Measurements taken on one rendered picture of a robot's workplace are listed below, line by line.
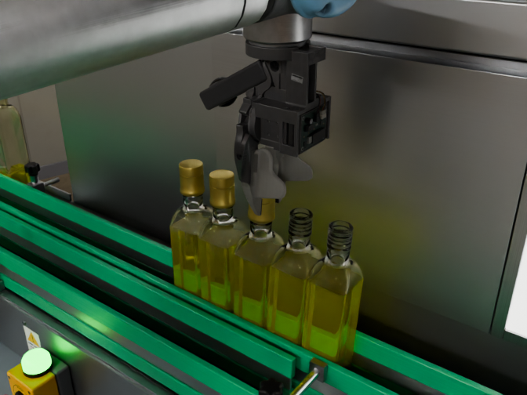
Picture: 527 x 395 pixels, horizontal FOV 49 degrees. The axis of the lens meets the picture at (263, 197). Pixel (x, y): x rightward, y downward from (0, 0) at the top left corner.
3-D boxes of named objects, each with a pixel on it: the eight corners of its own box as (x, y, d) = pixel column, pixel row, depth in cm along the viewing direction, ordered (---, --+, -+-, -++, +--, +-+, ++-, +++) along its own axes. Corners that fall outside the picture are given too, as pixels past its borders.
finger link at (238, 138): (241, 186, 67) (247, 112, 64) (231, 183, 68) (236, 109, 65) (265, 178, 71) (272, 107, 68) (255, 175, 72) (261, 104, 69)
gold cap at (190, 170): (181, 186, 85) (179, 158, 83) (205, 186, 85) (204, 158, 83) (178, 197, 81) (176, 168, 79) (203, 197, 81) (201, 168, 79)
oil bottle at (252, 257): (283, 347, 88) (289, 231, 77) (262, 370, 84) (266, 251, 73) (252, 331, 91) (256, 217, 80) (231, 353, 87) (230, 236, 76)
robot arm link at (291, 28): (227, 1, 60) (273, -9, 66) (229, 45, 63) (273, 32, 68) (286, 8, 56) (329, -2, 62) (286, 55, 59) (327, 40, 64)
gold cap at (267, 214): (280, 215, 76) (282, 186, 73) (263, 227, 73) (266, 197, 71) (258, 206, 77) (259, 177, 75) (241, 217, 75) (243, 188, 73)
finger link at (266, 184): (275, 232, 68) (283, 157, 64) (236, 218, 71) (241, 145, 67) (290, 225, 70) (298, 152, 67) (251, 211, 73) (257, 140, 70)
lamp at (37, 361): (58, 366, 93) (55, 351, 91) (34, 382, 89) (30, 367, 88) (41, 354, 95) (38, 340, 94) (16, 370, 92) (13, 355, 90)
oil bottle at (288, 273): (315, 365, 85) (328, 243, 75) (295, 389, 81) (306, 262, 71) (283, 349, 88) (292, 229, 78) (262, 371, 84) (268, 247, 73)
